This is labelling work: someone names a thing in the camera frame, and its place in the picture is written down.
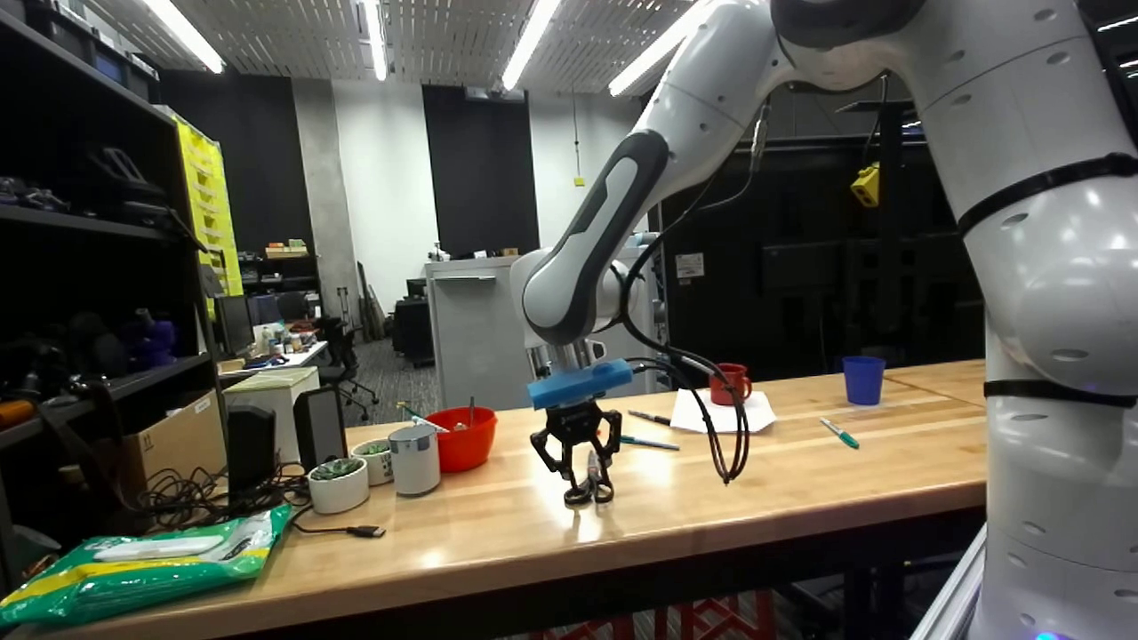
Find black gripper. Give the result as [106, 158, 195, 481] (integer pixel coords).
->
[530, 400, 624, 490]

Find black scissors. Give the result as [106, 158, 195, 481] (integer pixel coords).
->
[566, 450, 615, 508]

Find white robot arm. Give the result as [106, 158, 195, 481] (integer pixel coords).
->
[519, 0, 1138, 640]

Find black marker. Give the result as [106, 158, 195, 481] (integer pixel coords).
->
[631, 410, 673, 425]

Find red bowl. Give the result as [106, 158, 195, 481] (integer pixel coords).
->
[430, 406, 499, 472]

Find grey metal cabinet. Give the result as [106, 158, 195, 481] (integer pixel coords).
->
[428, 255, 535, 410]

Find white paper sheet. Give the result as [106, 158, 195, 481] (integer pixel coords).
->
[670, 387, 775, 434]

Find white cylindrical cup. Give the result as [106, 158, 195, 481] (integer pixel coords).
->
[389, 423, 441, 496]

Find red mug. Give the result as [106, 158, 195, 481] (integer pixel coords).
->
[709, 363, 750, 406]

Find small white bowl behind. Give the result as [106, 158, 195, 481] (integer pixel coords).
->
[356, 442, 394, 488]

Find white bowl with green contents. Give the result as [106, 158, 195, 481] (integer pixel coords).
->
[307, 453, 371, 514]

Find black speaker box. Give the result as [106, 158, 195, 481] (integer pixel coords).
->
[295, 387, 344, 470]

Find green marker right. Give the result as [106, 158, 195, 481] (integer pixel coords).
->
[819, 415, 860, 450]

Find blue cup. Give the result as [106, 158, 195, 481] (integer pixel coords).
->
[843, 354, 884, 406]

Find cardboard box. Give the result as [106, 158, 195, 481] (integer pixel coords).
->
[121, 392, 227, 496]

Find black shelving unit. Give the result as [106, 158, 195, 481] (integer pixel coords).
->
[0, 11, 218, 546]

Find green wipes package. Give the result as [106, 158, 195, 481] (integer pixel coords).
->
[0, 506, 292, 628]

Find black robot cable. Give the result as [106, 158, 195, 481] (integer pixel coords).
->
[615, 108, 775, 488]

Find black usb cable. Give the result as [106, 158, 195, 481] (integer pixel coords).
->
[292, 514, 389, 542]

